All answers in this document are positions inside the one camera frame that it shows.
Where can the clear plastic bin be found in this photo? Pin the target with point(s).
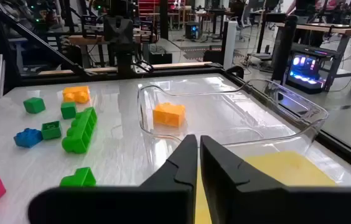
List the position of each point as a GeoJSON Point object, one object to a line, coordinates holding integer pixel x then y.
{"type": "Point", "coordinates": [225, 118]}

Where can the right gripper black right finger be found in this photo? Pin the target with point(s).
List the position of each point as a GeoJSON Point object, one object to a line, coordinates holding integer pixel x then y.
{"type": "Point", "coordinates": [256, 202]}

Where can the wooden board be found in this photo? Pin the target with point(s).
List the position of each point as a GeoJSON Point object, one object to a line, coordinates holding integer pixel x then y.
{"type": "Point", "coordinates": [178, 65]}

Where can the white post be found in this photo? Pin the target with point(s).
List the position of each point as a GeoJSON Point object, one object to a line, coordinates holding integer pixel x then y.
{"type": "Point", "coordinates": [230, 43]}

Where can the computer tower with coloured lights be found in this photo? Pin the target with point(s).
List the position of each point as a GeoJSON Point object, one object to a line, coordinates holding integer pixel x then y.
{"type": "Point", "coordinates": [306, 70]}

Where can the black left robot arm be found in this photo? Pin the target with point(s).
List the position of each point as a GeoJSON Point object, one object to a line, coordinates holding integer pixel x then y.
{"type": "Point", "coordinates": [122, 59]}

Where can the translucent yellow plastic bin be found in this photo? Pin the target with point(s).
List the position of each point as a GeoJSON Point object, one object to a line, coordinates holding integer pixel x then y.
{"type": "Point", "coordinates": [287, 169]}

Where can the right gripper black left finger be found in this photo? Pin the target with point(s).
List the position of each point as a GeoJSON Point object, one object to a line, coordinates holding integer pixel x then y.
{"type": "Point", "coordinates": [163, 202]}

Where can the blue toy block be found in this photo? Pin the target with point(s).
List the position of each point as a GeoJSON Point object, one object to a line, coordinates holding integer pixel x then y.
{"type": "Point", "coordinates": [27, 137]}

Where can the orange toy block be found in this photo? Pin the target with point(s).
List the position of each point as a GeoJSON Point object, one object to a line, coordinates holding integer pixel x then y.
{"type": "Point", "coordinates": [76, 94]}
{"type": "Point", "coordinates": [169, 114]}

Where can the wooden desk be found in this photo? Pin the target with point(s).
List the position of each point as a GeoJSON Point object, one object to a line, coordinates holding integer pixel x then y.
{"type": "Point", "coordinates": [318, 29]}

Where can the black frame upright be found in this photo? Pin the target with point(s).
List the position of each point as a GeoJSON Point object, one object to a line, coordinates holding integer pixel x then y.
{"type": "Point", "coordinates": [284, 46]}

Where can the small green toy block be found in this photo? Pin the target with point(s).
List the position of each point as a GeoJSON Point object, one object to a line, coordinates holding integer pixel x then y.
{"type": "Point", "coordinates": [68, 110]}
{"type": "Point", "coordinates": [51, 130]}
{"type": "Point", "coordinates": [34, 105]}

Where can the black computer tower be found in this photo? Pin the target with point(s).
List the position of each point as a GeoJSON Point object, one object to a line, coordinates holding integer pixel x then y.
{"type": "Point", "coordinates": [192, 31]}

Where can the long green toy block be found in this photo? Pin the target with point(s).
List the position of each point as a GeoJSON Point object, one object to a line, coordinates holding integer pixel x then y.
{"type": "Point", "coordinates": [80, 130]}
{"type": "Point", "coordinates": [78, 178]}

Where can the black diagonal frame strut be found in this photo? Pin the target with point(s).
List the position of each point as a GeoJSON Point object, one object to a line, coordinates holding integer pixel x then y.
{"type": "Point", "coordinates": [38, 40]}

